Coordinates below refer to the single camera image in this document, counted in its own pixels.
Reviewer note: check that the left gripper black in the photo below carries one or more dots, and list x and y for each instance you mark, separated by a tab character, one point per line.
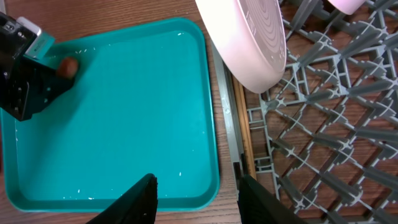
27	86

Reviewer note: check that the carrot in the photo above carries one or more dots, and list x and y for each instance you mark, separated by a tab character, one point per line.
68	68

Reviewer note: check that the grey dishwasher rack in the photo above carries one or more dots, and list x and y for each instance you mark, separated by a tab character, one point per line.
325	137

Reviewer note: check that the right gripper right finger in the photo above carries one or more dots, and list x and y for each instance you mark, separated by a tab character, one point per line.
258	206

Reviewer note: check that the small pink bowl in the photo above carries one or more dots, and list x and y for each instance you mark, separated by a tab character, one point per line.
347	7

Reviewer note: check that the wooden chopstick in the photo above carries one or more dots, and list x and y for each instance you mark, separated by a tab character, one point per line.
244	125

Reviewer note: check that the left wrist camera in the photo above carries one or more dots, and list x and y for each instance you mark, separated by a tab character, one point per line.
42	41

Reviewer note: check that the teal tray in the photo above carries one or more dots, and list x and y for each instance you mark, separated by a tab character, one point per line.
141	103

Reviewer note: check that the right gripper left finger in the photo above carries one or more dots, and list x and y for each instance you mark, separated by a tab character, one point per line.
138	205

